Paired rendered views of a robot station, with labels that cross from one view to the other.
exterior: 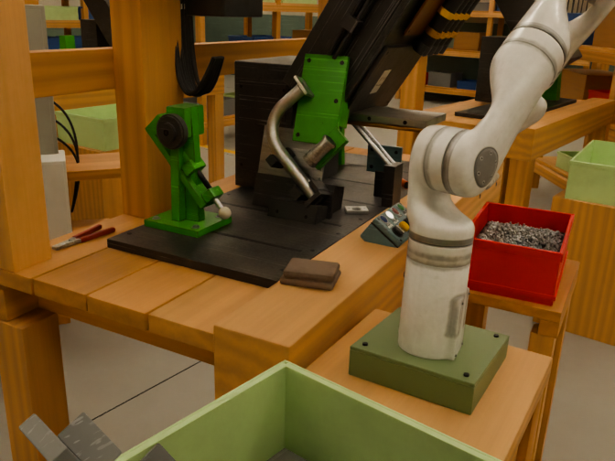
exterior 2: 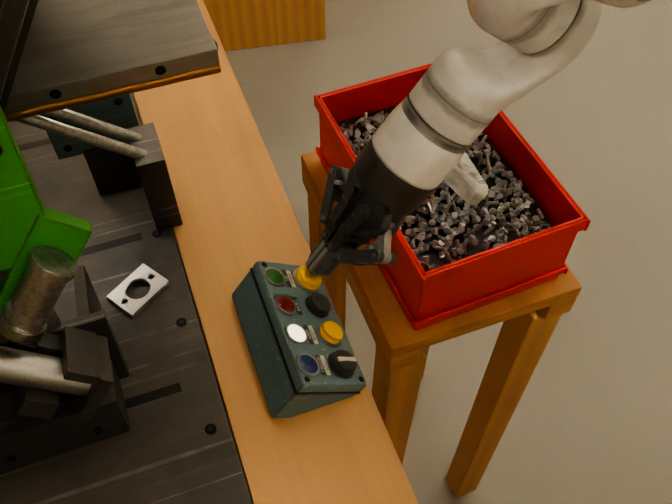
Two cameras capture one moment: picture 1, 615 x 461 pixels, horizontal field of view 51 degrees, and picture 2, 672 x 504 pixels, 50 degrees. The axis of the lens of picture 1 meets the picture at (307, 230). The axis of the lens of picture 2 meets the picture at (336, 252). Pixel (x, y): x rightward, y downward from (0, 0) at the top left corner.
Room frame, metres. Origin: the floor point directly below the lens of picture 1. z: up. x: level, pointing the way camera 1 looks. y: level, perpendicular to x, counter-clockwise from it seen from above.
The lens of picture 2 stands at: (1.09, 0.05, 1.55)
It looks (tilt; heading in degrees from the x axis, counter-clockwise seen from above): 54 degrees down; 312
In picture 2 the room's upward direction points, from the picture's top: straight up
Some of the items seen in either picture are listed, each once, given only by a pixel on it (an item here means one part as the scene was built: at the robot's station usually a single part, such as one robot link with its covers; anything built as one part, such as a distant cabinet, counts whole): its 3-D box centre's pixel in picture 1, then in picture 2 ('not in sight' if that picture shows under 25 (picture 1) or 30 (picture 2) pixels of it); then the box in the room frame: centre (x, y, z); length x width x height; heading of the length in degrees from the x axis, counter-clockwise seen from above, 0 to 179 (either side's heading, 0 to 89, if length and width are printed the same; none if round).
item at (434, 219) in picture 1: (446, 187); not in sight; (0.88, -0.19, 1.14); 0.09 x 0.09 x 0.17; 43
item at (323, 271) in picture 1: (310, 273); not in sight; (1.09, -0.01, 0.91); 0.10 x 0.08 x 0.03; 76
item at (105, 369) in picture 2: (317, 199); (93, 376); (1.45, -0.02, 0.95); 0.07 x 0.04 x 0.06; 153
